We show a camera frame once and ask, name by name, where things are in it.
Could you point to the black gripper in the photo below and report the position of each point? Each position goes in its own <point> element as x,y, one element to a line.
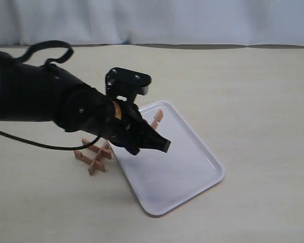
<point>122,124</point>

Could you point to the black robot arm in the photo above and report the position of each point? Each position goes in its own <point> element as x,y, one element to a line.
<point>48,93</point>

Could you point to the white plastic tray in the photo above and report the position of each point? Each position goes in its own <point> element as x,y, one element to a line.
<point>164,181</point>

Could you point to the white backdrop curtain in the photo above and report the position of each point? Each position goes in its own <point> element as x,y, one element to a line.
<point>245,23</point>

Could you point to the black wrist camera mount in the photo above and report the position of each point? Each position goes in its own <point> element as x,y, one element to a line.
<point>120,82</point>

